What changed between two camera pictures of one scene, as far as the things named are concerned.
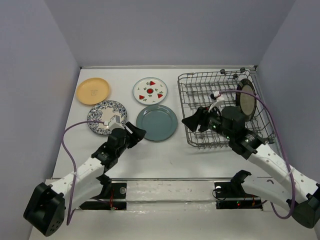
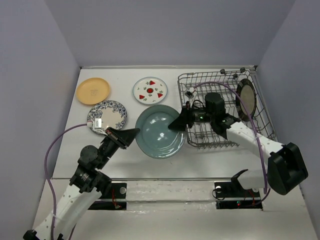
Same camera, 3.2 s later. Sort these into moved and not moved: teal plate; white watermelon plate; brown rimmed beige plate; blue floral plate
Moved: teal plate
Not moved: white watermelon plate; blue floral plate; brown rimmed beige plate
